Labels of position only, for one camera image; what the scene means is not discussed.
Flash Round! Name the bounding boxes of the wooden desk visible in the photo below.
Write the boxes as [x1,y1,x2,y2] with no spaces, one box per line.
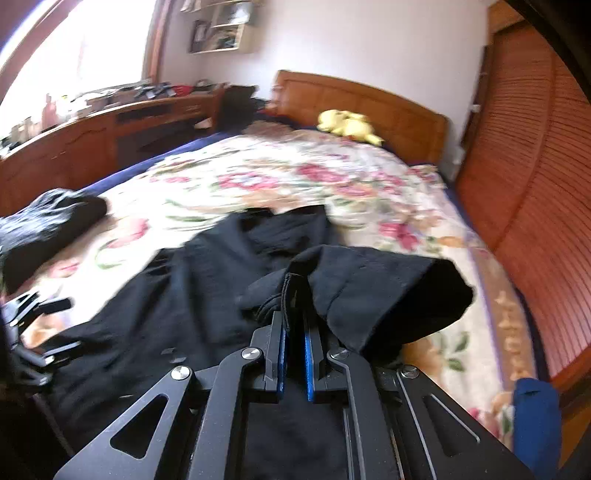
[0,88,227,217]

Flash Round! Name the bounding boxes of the folded black garment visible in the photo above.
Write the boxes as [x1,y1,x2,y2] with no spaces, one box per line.
[0,188,108,291]

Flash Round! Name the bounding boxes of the white wall shelf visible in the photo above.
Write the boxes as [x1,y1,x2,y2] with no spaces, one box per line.
[180,0,259,55]

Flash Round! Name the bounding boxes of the wooden bed headboard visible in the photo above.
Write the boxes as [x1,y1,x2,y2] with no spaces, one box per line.
[272,69,448,167]

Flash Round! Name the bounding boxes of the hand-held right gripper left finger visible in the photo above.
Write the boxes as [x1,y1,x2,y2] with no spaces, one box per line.
[53,313,288,480]

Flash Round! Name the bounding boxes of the wooden chair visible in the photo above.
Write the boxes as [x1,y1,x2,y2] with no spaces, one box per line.
[215,85,259,134]

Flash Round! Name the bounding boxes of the yellow plush toy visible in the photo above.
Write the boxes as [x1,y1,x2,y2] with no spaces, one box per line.
[317,109,385,147]

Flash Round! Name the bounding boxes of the wooden louvred wardrobe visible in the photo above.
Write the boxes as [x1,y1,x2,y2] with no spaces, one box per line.
[455,0,591,393]

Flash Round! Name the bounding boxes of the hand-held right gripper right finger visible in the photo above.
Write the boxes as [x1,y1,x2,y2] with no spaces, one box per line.
[304,316,536,480]

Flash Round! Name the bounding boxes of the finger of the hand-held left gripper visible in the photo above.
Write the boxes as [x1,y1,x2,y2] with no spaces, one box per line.
[18,340,81,365]
[2,292,74,324]

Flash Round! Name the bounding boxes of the folded blue garment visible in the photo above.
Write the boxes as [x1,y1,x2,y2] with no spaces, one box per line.
[512,377,562,480]

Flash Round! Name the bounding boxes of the window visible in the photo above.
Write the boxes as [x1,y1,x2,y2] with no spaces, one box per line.
[0,0,158,139]

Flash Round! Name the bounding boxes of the floral blanket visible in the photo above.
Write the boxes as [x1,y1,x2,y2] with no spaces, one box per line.
[18,127,539,439]

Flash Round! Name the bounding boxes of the black double-breasted coat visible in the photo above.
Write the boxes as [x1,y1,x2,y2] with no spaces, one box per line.
[46,205,476,480]

